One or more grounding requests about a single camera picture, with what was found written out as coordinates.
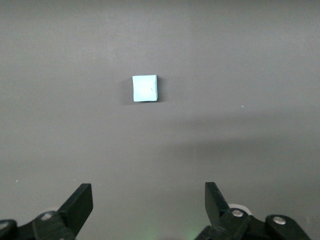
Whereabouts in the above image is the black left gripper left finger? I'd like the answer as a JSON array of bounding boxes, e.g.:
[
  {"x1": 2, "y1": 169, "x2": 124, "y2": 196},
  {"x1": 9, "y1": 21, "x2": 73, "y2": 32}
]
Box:
[{"x1": 0, "y1": 183, "x2": 94, "y2": 240}]

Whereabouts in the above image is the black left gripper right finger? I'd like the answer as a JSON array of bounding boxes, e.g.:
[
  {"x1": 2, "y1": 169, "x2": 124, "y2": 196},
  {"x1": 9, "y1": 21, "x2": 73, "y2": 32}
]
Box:
[{"x1": 194, "y1": 181, "x2": 312, "y2": 240}]

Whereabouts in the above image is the light blue foam block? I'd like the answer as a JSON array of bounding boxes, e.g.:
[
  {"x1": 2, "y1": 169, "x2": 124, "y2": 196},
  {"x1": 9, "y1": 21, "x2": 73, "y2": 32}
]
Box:
[{"x1": 131, "y1": 74, "x2": 159, "y2": 103}]

